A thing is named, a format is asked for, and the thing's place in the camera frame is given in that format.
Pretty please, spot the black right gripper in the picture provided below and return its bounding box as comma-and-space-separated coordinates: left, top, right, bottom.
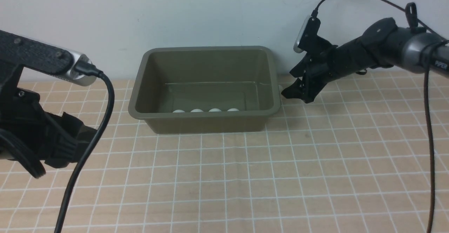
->
281, 36, 372, 103

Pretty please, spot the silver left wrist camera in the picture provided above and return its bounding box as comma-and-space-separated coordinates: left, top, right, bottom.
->
56, 49, 98, 87

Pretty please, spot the black left camera cable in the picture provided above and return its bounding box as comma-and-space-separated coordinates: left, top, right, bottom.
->
54, 62, 115, 233

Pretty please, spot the olive green plastic bin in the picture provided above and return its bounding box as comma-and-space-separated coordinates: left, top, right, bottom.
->
128, 46, 281, 134

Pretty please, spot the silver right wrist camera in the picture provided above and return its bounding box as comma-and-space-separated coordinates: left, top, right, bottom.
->
293, 16, 321, 53

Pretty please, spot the black right camera cable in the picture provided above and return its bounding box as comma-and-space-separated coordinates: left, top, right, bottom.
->
311, 0, 449, 233

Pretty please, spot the black camera cable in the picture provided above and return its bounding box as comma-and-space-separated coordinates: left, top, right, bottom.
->
311, 0, 449, 233
54, 62, 115, 233

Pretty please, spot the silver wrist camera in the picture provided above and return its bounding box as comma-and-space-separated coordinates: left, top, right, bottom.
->
293, 16, 321, 53
56, 49, 98, 87

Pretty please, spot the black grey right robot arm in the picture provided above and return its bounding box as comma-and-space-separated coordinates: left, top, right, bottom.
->
282, 2, 448, 103

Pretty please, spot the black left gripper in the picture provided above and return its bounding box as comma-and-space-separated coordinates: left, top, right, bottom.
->
0, 62, 97, 179

